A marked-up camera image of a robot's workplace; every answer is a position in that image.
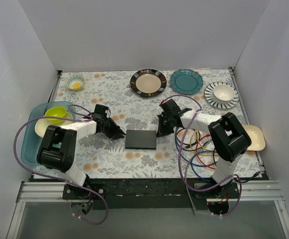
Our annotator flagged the teal transparent plastic tray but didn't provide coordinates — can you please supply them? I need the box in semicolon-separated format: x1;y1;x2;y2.
21;101;71;166

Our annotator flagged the teal scalloped plate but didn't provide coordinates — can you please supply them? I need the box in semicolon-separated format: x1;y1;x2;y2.
170;69;203;95

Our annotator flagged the blue ethernet cable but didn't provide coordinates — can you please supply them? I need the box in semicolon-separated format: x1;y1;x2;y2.
174;128;218;180

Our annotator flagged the small patterned yellow bowl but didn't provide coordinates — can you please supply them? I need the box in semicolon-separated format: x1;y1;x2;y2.
65;74;85;91

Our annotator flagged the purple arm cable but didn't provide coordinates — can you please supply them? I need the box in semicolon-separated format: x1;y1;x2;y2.
160;95;242;217
12;104;109;225

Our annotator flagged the cream square panda dish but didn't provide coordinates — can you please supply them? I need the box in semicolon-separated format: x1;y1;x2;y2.
243;125;266;151

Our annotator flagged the black network switch box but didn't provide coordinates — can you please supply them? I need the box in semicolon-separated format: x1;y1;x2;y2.
125;130;157;150

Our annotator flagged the aluminium frame rail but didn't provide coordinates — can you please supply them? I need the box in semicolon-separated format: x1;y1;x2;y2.
16;182;65;202

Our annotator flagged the striped white plate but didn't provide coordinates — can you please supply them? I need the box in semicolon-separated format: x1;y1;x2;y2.
204;82;240;110

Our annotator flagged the yellow ethernet cable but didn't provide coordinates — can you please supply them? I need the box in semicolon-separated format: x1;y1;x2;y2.
189;129;218;157

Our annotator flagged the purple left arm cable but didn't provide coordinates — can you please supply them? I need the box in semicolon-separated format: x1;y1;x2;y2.
12;104;109;225

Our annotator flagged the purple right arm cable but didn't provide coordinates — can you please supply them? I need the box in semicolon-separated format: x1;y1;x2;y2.
160;95;242;217

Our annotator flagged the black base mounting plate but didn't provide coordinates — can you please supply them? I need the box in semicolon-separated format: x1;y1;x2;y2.
62;178;238;210

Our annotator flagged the floral tablecloth mat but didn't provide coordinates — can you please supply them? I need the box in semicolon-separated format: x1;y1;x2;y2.
33;69;263;179

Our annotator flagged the white bowl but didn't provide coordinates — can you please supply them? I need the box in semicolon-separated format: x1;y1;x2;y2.
213;84;235;103

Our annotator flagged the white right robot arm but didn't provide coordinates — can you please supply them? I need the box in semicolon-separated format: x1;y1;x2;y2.
157;98;252;198

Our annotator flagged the lime green bowl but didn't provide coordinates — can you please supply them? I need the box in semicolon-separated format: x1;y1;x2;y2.
45;107;67;124

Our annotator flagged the black ethernet cable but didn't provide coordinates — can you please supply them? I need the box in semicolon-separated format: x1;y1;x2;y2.
184;139;262;184

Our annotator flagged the brown rimmed beige plate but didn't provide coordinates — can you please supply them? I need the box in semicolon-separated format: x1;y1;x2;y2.
130;69;167;98

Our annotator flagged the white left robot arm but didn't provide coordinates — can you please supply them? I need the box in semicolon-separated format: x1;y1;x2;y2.
36;105;126;199

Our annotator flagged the cream round plate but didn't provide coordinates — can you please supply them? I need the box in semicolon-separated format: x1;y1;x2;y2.
35;113;73;138

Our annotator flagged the red ethernet cable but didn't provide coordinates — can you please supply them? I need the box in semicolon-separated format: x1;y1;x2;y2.
195;133;218;168

